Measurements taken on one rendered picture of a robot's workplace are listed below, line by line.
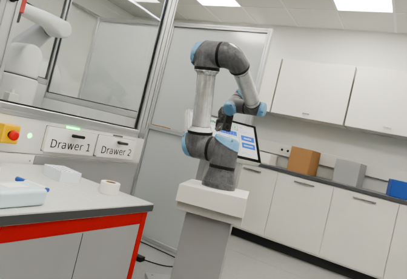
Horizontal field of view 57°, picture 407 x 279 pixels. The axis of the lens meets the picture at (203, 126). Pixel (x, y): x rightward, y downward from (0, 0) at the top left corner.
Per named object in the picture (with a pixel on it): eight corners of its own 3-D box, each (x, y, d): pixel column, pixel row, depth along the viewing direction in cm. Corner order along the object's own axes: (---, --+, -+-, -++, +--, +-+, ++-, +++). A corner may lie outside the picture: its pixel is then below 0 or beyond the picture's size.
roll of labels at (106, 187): (120, 196, 135) (123, 185, 135) (101, 194, 132) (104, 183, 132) (114, 192, 141) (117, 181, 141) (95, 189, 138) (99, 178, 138)
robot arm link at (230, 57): (248, 36, 159) (269, 105, 197) (225, 36, 165) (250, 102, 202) (238, 57, 154) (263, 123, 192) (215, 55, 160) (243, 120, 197)
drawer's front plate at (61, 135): (92, 155, 187) (97, 134, 187) (43, 151, 162) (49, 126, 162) (89, 155, 188) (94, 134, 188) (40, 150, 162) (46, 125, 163)
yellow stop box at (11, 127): (17, 144, 147) (22, 126, 147) (0, 143, 141) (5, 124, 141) (9, 141, 149) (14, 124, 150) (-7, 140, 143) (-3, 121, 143)
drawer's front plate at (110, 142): (132, 160, 214) (137, 141, 215) (95, 156, 189) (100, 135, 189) (129, 159, 215) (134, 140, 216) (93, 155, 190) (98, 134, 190)
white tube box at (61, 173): (79, 183, 141) (82, 173, 141) (59, 182, 135) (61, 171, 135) (62, 175, 149) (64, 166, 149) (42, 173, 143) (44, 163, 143)
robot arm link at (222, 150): (229, 167, 161) (235, 137, 162) (201, 161, 168) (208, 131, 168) (239, 168, 172) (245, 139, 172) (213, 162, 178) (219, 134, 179)
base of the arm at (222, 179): (234, 188, 176) (238, 167, 176) (235, 192, 161) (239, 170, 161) (201, 181, 177) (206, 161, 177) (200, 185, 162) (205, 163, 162)
